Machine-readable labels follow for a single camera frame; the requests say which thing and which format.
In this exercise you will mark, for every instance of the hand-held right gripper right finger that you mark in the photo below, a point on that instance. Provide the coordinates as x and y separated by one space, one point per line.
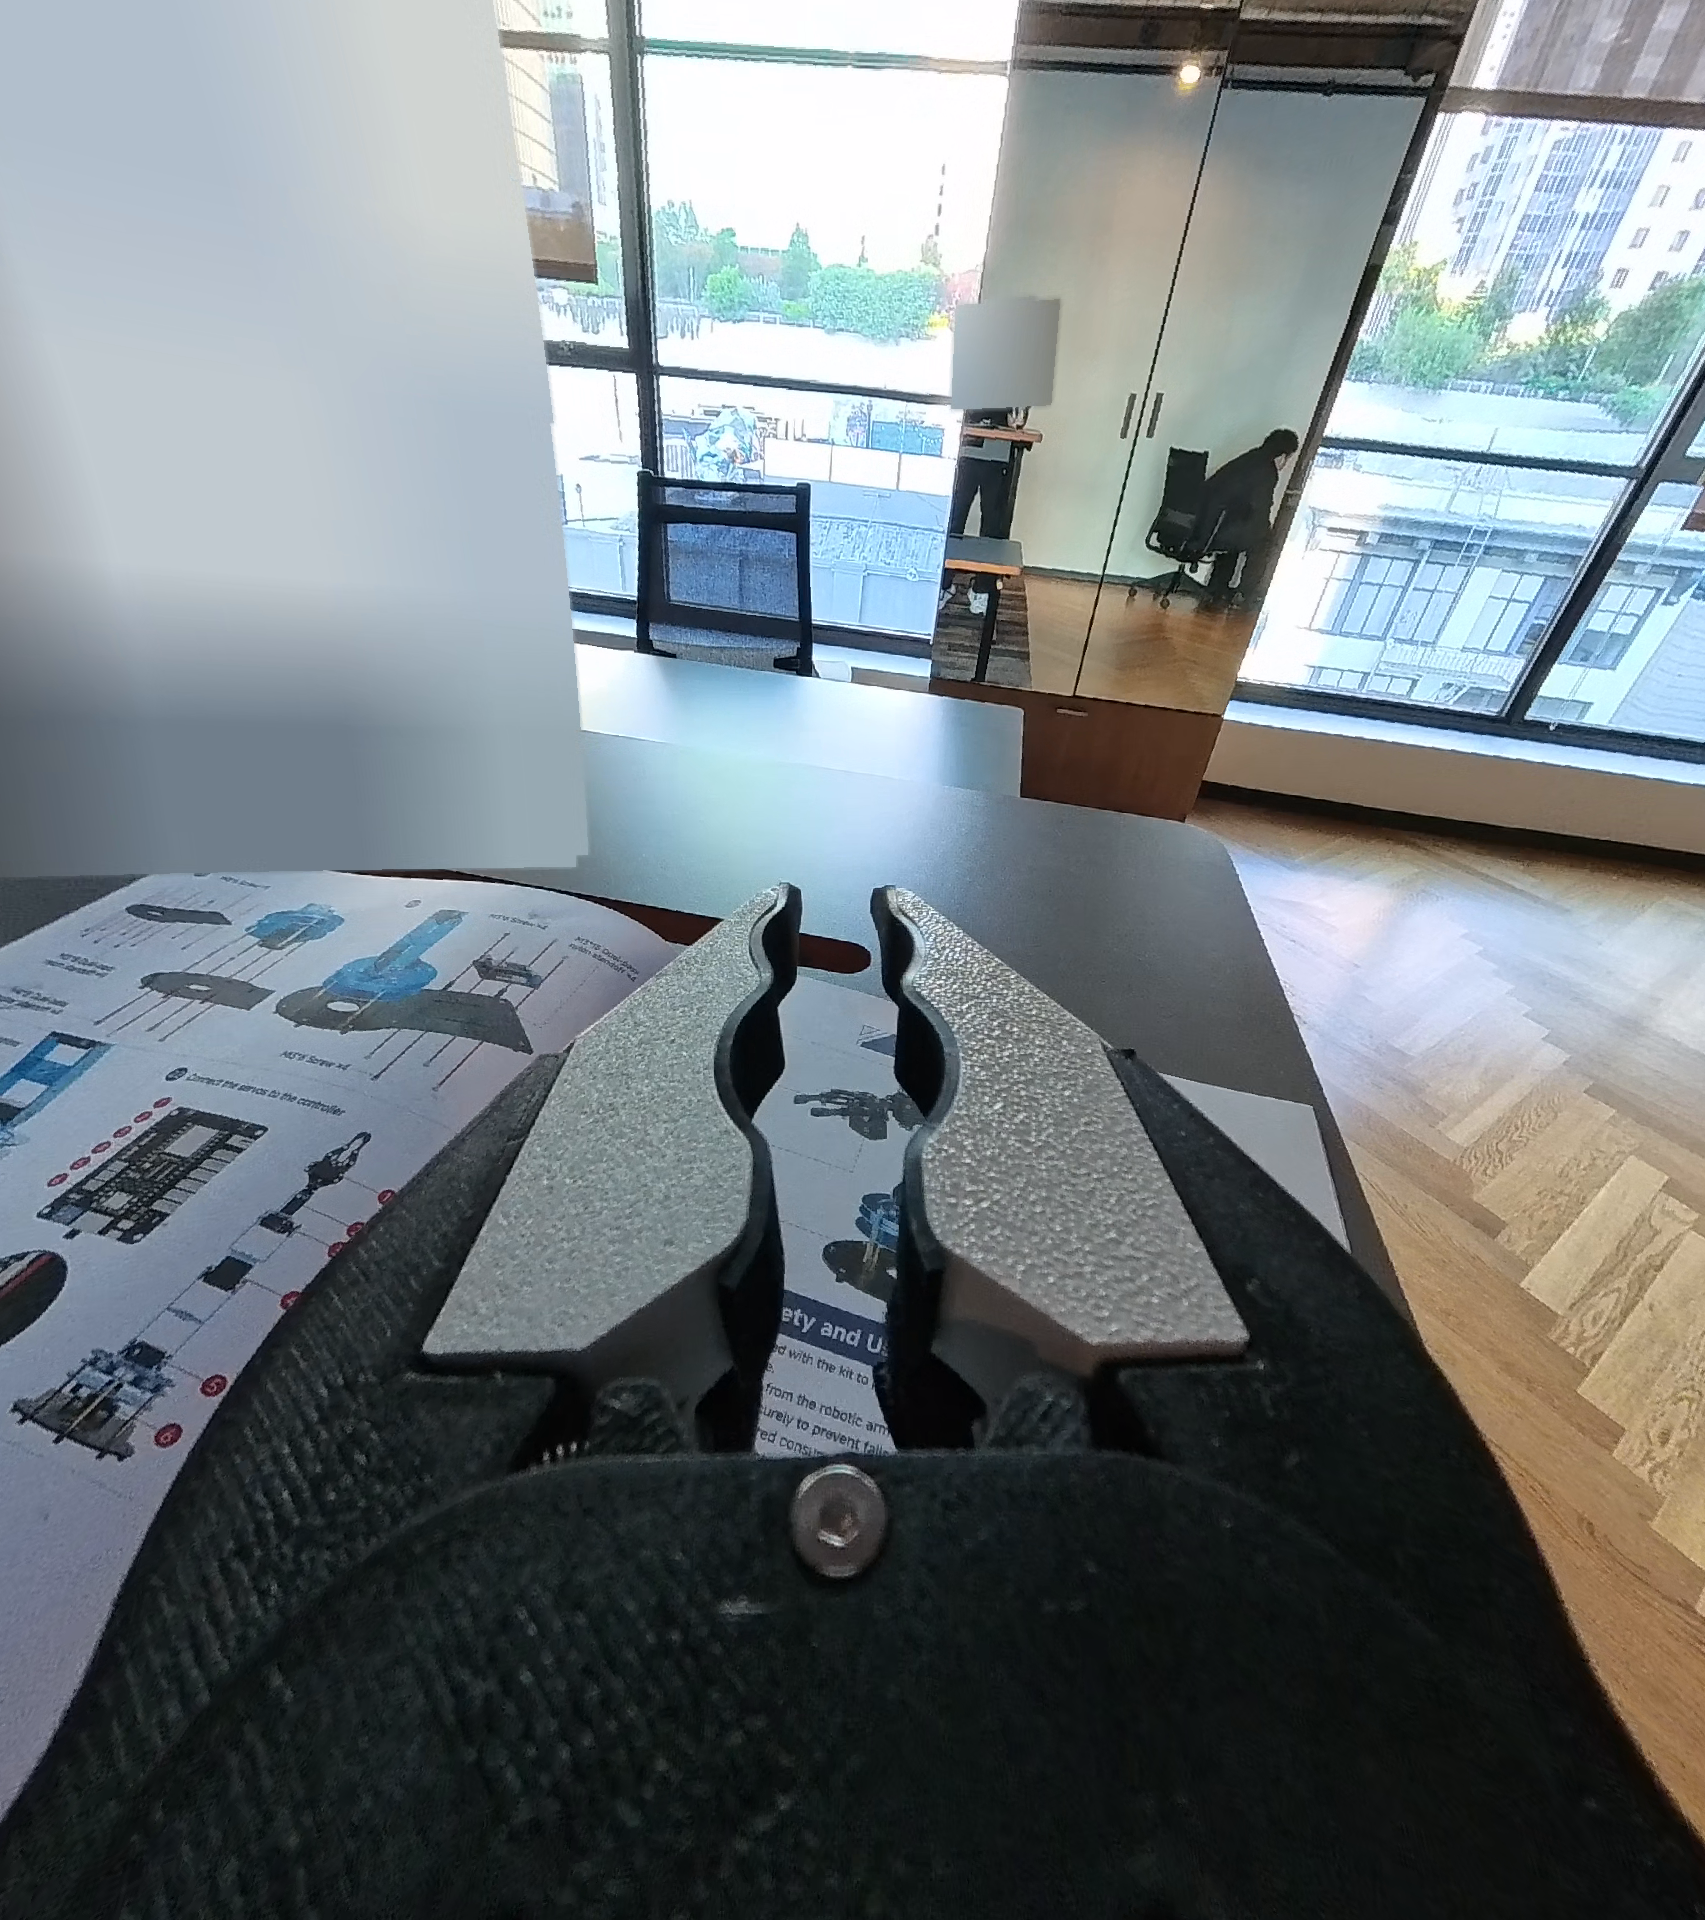
1077 1200

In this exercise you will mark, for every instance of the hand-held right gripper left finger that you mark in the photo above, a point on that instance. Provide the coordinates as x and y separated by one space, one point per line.
599 1200

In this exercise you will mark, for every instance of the background grey desk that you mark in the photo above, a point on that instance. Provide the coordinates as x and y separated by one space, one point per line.
794 707

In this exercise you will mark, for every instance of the printed instruction sheet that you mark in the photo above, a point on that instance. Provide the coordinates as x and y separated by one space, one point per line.
163 1200

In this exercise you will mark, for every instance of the black office chair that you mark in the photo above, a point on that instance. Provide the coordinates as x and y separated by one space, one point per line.
725 570
1190 516

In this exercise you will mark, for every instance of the large office windows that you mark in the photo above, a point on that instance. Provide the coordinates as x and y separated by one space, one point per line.
853 300

